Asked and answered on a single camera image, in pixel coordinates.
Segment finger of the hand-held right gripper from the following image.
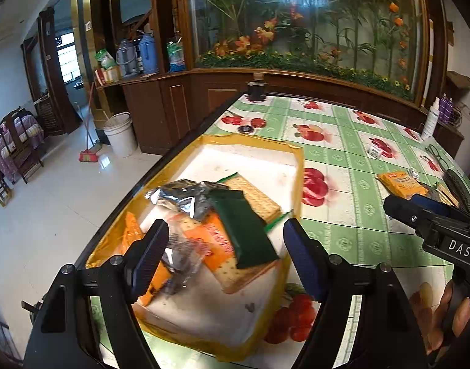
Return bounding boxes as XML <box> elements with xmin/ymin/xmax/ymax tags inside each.
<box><xmin>383</xmin><ymin>195</ymin><xmax>437</xmax><ymax>240</ymax></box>
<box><xmin>412</xmin><ymin>194</ymin><xmax>470</xmax><ymax>220</ymax></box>

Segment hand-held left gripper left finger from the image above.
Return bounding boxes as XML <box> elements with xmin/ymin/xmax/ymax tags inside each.
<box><xmin>24</xmin><ymin>219</ymin><xmax>170</xmax><ymax>369</ymax></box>

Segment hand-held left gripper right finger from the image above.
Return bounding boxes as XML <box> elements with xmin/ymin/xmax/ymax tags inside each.
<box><xmin>283</xmin><ymin>218</ymin><xmax>428</xmax><ymax>369</ymax></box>

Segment large orange biscuit packet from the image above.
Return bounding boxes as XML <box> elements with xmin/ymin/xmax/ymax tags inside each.
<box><xmin>377</xmin><ymin>171</ymin><xmax>428</xmax><ymax>200</ymax></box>

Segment clear plastic snack packet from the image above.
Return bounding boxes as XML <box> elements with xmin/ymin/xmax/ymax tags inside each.
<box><xmin>162</xmin><ymin>231</ymin><xmax>205</xmax><ymax>297</ymax></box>

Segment dark green snack packet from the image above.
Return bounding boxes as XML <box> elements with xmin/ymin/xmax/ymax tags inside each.
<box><xmin>208</xmin><ymin>190</ymin><xmax>280</xmax><ymax>270</ymax></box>

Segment silver foil snack packet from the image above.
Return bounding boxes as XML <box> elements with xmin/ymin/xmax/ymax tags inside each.
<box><xmin>144</xmin><ymin>179</ymin><xmax>230</xmax><ymax>224</ymax></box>

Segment orange label cracker packet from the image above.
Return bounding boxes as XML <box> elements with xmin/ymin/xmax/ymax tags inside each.
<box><xmin>177</xmin><ymin>215</ymin><xmax>282</xmax><ymax>293</ymax></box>

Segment yellow cardboard box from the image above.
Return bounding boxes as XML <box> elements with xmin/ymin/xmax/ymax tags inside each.
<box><xmin>85</xmin><ymin>134</ymin><xmax>305</xmax><ymax>363</ymax></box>

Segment person's right hand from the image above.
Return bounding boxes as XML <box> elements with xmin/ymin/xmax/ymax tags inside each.
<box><xmin>427</xmin><ymin>280</ymin><xmax>470</xmax><ymax>356</ymax></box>

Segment black eyeglasses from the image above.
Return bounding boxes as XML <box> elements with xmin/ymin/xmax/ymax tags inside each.
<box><xmin>425</xmin><ymin>144</ymin><xmax>451</xmax><ymax>170</ymax></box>

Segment white spray bottle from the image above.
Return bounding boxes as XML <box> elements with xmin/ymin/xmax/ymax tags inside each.
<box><xmin>421</xmin><ymin>97</ymin><xmax>440</xmax><ymax>139</ymax></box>

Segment red broom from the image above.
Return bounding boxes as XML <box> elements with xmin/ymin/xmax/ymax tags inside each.
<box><xmin>79</xmin><ymin>82</ymin><xmax>103</xmax><ymax>164</ymax></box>

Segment white plastic bucket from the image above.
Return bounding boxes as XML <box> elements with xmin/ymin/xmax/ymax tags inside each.
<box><xmin>103</xmin><ymin>112</ymin><xmax>139</xmax><ymax>158</ymax></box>

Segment wooden cabinet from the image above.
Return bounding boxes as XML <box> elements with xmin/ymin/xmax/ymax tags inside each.
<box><xmin>97</xmin><ymin>67</ymin><xmax>466</xmax><ymax>159</ymax></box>

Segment small wooden stool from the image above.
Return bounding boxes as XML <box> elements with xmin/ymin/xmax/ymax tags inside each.
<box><xmin>0</xmin><ymin>169</ymin><xmax>13</xmax><ymax>208</ymax></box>

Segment wooden chair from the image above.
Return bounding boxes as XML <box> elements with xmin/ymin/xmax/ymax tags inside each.
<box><xmin>0</xmin><ymin>108</ymin><xmax>45</xmax><ymax>185</ymax></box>

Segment dark glass jar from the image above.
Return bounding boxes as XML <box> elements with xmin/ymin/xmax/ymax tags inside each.
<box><xmin>246</xmin><ymin>71</ymin><xmax>267</xmax><ymax>103</ymax></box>

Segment small red and white box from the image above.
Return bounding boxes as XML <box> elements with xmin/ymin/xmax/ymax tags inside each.
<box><xmin>96</xmin><ymin>67</ymin><xmax>120</xmax><ymax>85</ymax></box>

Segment grey thermos flask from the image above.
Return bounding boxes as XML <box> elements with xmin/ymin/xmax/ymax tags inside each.
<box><xmin>116</xmin><ymin>38</ymin><xmax>140</xmax><ymax>78</ymax></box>

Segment green label water bottle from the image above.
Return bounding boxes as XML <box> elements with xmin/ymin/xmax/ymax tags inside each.
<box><xmin>166</xmin><ymin>38</ymin><xmax>187</xmax><ymax>73</ymax></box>

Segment blue thermos flask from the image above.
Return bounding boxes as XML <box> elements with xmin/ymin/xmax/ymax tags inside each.
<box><xmin>138</xmin><ymin>33</ymin><xmax>160</xmax><ymax>75</ymax></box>

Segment green snack bag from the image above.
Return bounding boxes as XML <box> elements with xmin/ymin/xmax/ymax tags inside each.
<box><xmin>94</xmin><ymin>49</ymin><xmax>117</xmax><ymax>71</ymax></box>

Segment artificial flower glass display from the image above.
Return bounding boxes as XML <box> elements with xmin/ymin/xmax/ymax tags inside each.
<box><xmin>189</xmin><ymin>0</ymin><xmax>431</xmax><ymax>104</ymax></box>

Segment tangled cables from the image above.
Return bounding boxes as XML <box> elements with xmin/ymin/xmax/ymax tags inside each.
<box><xmin>450</xmin><ymin>104</ymin><xmax>466</xmax><ymax>128</ymax></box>

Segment brown wall shelf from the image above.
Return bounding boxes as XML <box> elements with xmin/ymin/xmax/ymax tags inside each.
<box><xmin>446</xmin><ymin>70</ymin><xmax>470</xmax><ymax>89</ymax></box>

